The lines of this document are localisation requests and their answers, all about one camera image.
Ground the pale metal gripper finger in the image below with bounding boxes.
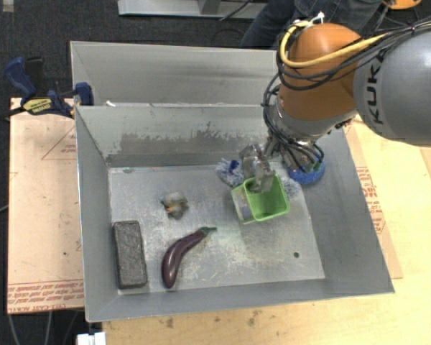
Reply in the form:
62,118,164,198
238,144,262,180
252,160,276,194

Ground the green plastic cup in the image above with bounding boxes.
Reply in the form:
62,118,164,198
231,172,291,225

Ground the blue and white fluffy cloth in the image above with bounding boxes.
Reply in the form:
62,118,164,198
215,158,302,198

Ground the blue round sponge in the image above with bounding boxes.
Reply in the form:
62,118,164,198
287,160,326,186

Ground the grey metal bin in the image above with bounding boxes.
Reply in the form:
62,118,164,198
70,40,396,323

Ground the grey toy animal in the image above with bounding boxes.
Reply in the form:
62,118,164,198
160,190,190,220

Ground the purple toy eggplant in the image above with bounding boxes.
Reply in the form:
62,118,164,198
160,226,218,290

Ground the dark green flat block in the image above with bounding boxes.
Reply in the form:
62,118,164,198
112,220,149,290

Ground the brown cardboard board, red print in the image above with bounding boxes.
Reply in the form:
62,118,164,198
6,97,405,316

